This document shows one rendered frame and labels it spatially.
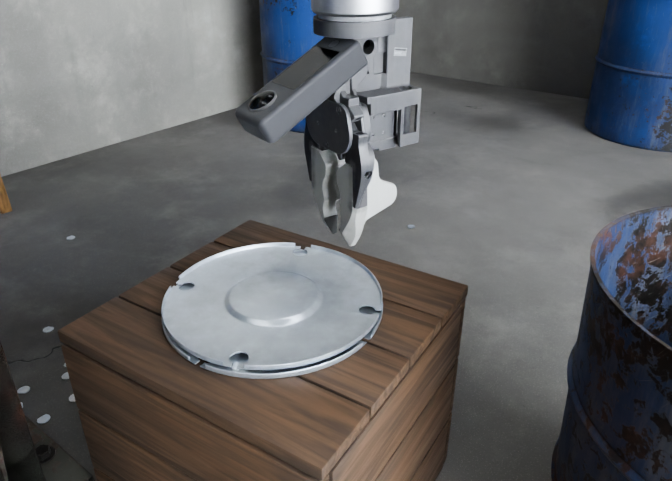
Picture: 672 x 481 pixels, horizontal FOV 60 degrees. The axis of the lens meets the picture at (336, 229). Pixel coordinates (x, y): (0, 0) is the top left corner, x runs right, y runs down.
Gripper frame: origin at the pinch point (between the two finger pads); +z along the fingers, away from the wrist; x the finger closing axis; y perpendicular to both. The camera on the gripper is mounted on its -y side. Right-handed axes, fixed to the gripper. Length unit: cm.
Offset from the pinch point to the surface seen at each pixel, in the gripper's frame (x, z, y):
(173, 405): 7.5, 20.3, -16.9
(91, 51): 203, 15, 22
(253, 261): 26.0, 17.2, 2.5
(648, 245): -9.9, 10.9, 42.8
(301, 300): 12.4, 16.6, 2.7
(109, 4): 206, -1, 33
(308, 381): 0.6, 18.5, -3.5
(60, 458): 38, 50, -29
